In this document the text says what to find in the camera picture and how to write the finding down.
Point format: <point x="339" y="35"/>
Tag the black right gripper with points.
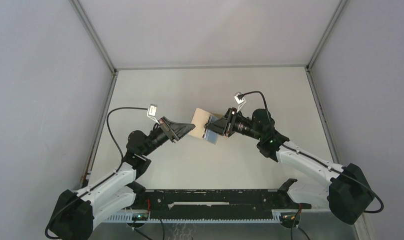
<point x="224" y="126"/>

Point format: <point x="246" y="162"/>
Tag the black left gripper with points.
<point x="177" y="130"/>

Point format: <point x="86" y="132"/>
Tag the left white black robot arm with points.
<point x="78" y="212"/>

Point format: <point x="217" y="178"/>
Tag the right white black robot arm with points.
<point x="271" y="144"/>

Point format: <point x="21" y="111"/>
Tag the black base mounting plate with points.
<point x="223" y="203"/>

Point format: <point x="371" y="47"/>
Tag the left green controller board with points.
<point x="139" y="217"/>

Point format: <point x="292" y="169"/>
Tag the green controller board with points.
<point x="139" y="217"/>
<point x="289" y="217"/>

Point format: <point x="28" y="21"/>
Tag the right green controller board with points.
<point x="289" y="217"/>

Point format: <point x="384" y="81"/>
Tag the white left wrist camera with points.
<point x="151" y="113"/>

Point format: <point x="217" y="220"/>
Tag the aluminium frame front rail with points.
<point x="343" y="200"/>

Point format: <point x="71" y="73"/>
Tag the aluminium frame rail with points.
<point x="343" y="200"/>
<point x="213" y="67"/>

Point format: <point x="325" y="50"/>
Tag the back aluminium frame rail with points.
<point x="213" y="67"/>

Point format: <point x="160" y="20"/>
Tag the white cable duct strip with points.
<point x="125" y="217"/>

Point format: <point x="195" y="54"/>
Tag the left aluminium frame post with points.
<point x="91" y="31"/>

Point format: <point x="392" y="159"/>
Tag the aluminium frame post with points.
<point x="327" y="32"/>
<point x="91" y="31"/>

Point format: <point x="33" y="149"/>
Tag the right aluminium frame post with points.
<point x="327" y="32"/>

